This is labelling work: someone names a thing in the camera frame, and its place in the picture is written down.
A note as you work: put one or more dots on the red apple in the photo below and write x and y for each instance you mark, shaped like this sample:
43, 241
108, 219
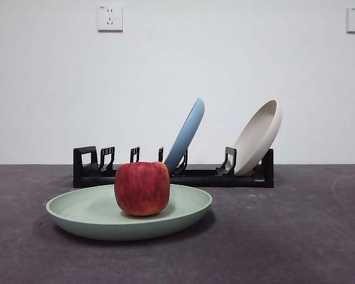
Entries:
142, 189

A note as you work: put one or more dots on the green plate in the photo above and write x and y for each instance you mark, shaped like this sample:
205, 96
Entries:
84, 213

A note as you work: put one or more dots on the blue plate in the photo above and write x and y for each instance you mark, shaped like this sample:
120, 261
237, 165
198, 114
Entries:
185, 136

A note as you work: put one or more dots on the beige plate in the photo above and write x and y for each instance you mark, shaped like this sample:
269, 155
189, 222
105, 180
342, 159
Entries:
257, 139

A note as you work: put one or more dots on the black plate rack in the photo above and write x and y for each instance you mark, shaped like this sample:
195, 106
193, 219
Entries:
84, 177

